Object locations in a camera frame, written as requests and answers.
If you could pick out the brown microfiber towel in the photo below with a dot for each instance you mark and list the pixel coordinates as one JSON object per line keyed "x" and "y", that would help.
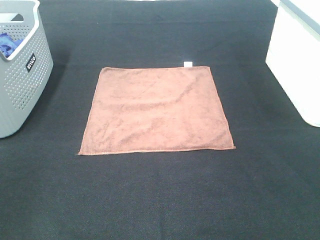
{"x": 141, "y": 110}

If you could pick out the black table cloth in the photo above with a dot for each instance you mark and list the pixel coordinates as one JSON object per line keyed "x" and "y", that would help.
{"x": 267, "y": 188}

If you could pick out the grey perforated laundry basket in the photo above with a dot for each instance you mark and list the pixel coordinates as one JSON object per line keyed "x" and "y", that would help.
{"x": 26, "y": 71}

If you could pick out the white plastic bin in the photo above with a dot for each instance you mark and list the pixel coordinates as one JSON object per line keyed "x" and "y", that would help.
{"x": 293, "y": 55}

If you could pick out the blue cloth in basket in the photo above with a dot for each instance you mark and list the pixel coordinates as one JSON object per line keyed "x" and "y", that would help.
{"x": 8, "y": 45}

